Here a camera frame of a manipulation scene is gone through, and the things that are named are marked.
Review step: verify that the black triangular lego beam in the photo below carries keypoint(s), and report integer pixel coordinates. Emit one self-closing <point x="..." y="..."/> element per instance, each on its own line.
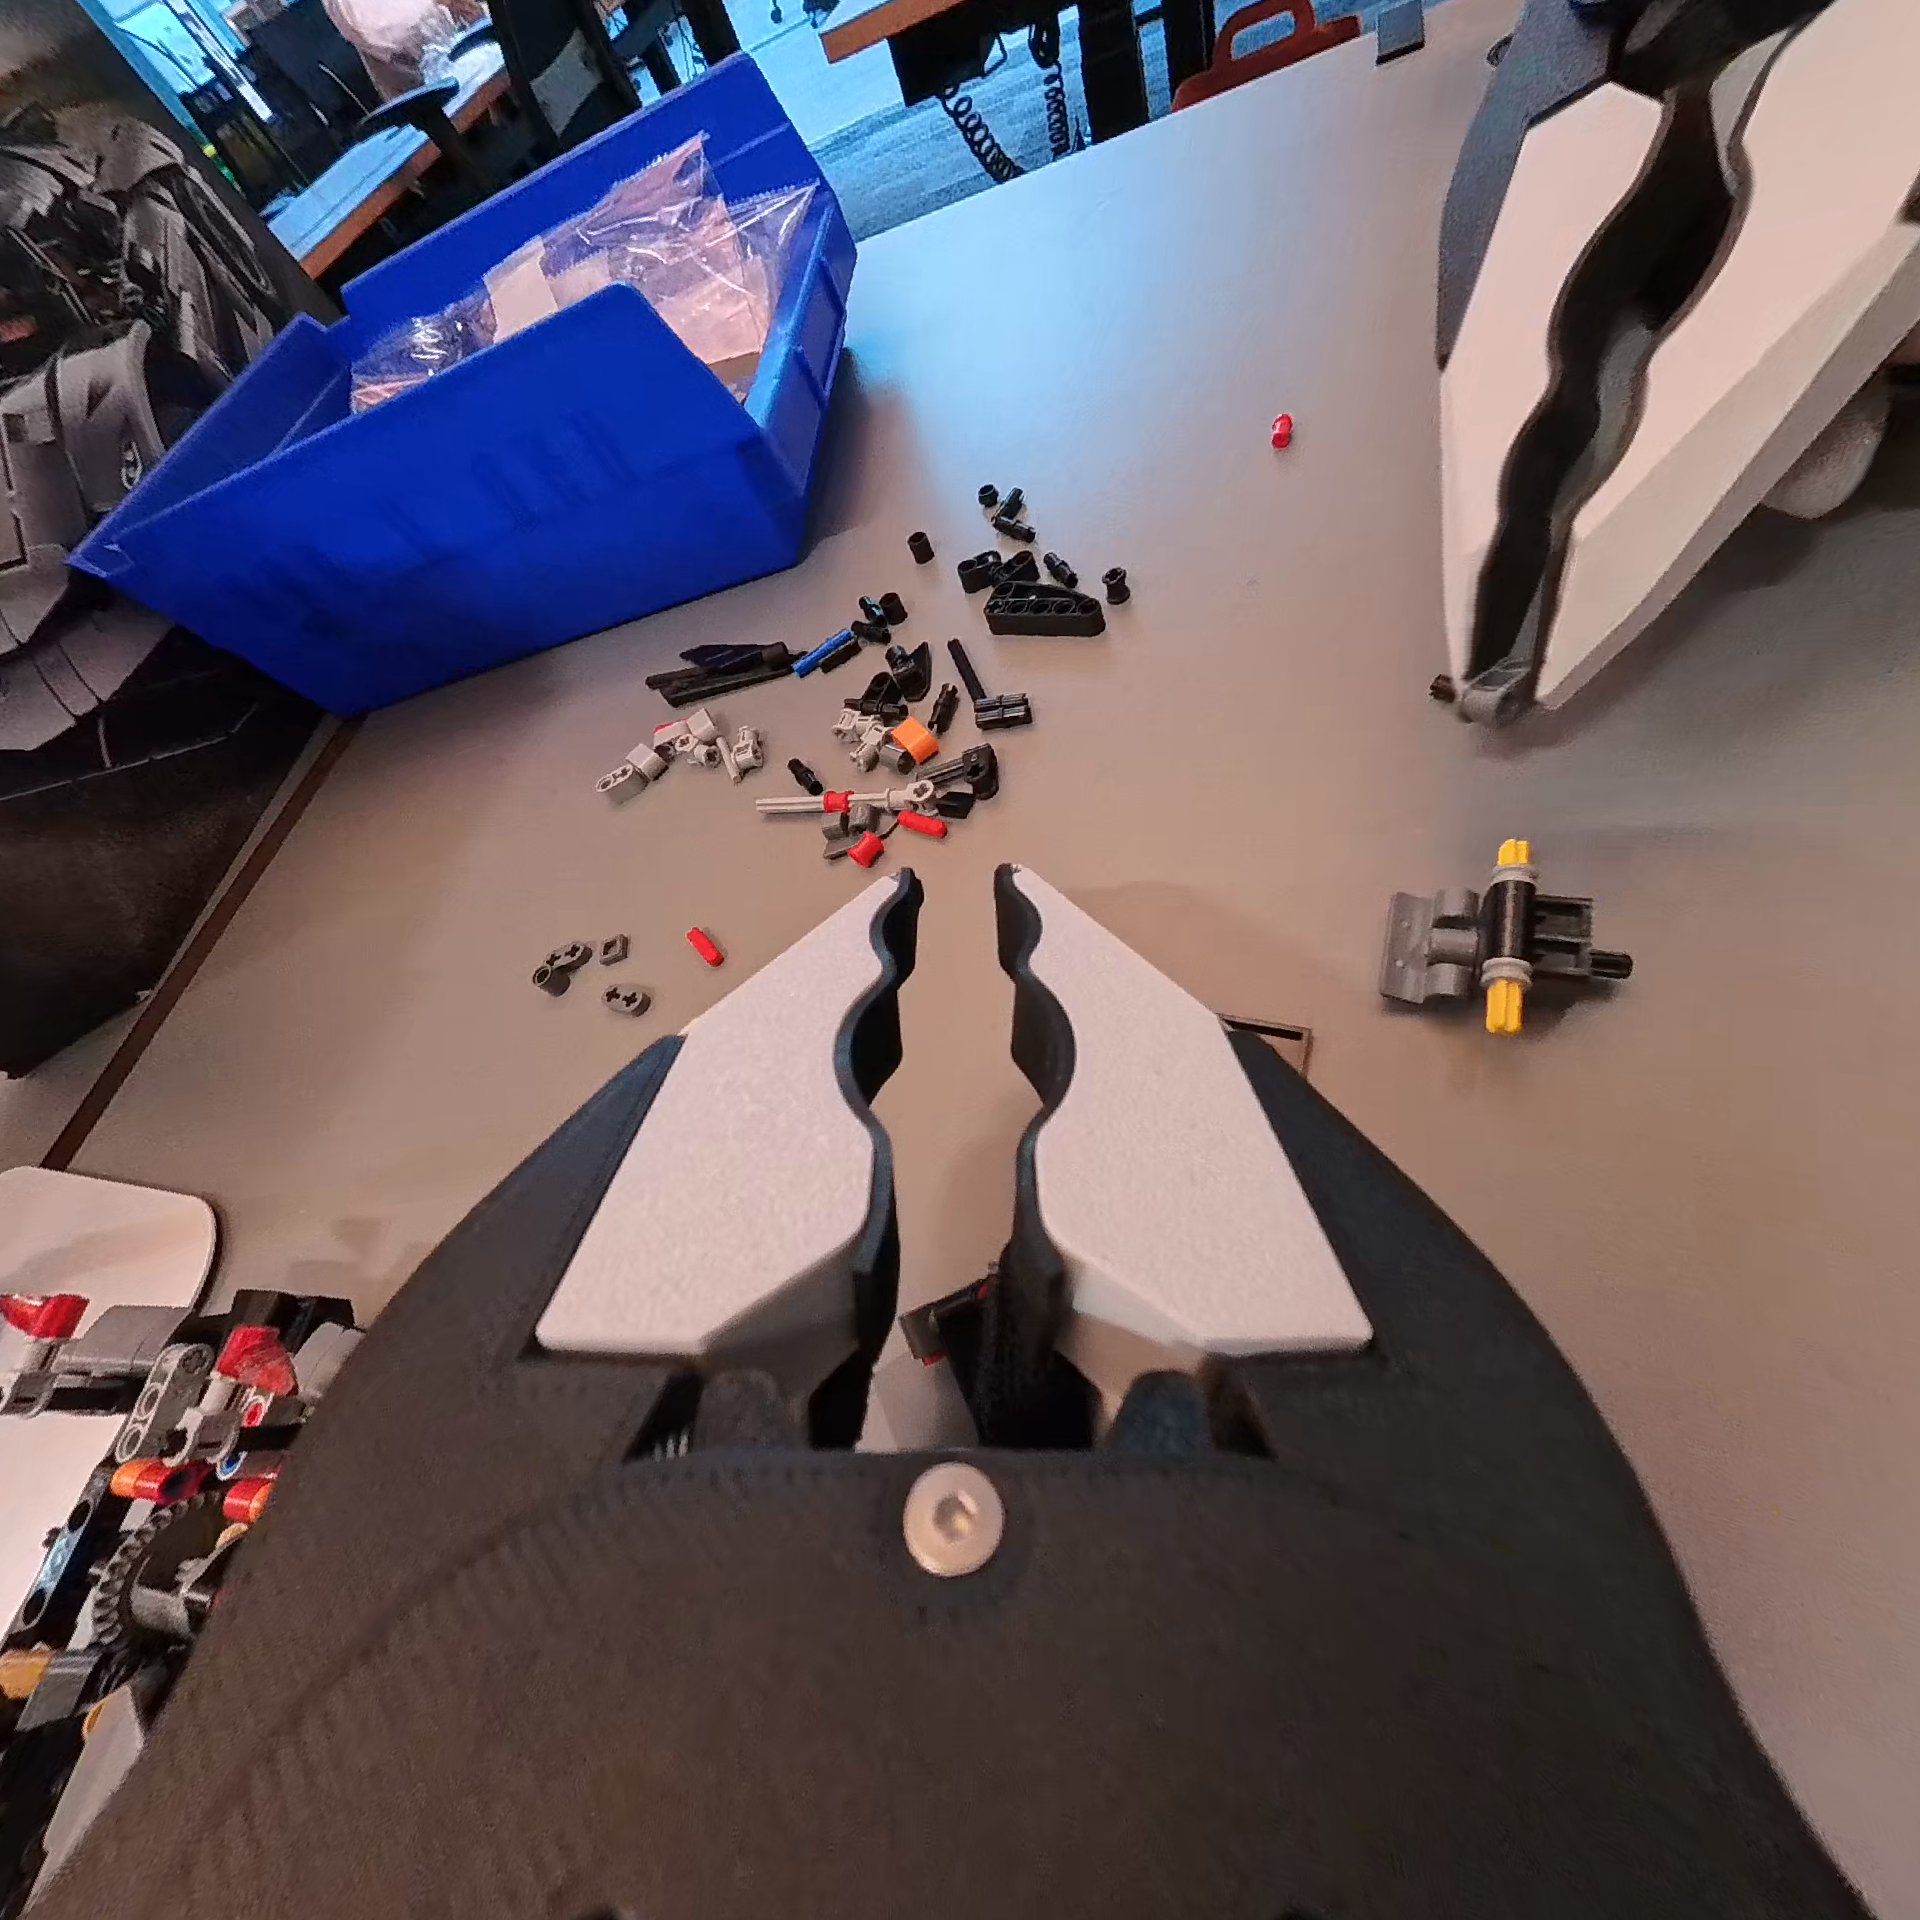
<point x="1046" y="610"/>

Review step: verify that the partly built lego car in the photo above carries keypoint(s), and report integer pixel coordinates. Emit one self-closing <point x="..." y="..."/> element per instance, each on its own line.
<point x="179" y="1380"/>

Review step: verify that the silver lego body panel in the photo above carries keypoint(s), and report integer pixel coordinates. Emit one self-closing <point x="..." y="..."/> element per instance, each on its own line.
<point x="110" y="1747"/>

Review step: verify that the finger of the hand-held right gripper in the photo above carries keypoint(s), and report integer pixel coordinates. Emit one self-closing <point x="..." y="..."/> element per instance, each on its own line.
<point x="1517" y="302"/>
<point x="1799" y="302"/>

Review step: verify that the black flat lego plate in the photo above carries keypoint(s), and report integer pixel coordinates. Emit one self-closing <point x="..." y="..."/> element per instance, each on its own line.
<point x="1269" y="1027"/>

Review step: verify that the yellow axle lego assembly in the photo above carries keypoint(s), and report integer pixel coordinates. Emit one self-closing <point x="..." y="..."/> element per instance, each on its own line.
<point x="1505" y="908"/>

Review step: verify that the white rounded board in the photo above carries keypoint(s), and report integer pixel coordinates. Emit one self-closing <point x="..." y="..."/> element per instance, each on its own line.
<point x="104" y="1228"/>

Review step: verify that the pile of lego pieces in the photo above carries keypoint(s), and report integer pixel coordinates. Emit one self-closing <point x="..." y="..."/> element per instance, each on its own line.
<point x="911" y="739"/>

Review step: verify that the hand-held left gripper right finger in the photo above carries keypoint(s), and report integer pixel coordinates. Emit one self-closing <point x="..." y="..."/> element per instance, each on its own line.
<point x="1185" y="1187"/>

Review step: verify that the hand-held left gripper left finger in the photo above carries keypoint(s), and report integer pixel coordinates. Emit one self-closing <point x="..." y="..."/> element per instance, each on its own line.
<point x="719" y="1187"/>

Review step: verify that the small grey lego connector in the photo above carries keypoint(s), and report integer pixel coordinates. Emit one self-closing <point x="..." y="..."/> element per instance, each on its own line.
<point x="1499" y="704"/>

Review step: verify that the dark grey double lego connector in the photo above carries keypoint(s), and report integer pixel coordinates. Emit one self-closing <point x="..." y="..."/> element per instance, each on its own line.
<point x="563" y="966"/>

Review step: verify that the lego set box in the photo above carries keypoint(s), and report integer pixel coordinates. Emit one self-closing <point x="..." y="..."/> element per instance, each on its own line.
<point x="89" y="453"/>

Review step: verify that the black metal stand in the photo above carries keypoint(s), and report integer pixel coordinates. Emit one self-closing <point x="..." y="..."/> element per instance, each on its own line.
<point x="600" y="76"/>

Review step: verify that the brown wooden desk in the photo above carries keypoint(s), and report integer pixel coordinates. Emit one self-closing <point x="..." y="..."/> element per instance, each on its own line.
<point x="345" y="227"/>
<point x="855" y="24"/>

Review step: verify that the blue plastic bin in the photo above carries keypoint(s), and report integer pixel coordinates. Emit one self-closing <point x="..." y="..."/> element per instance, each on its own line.
<point x="450" y="510"/>

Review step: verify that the small grey block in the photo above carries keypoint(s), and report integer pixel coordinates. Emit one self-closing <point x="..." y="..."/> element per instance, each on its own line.
<point x="1400" y="31"/>

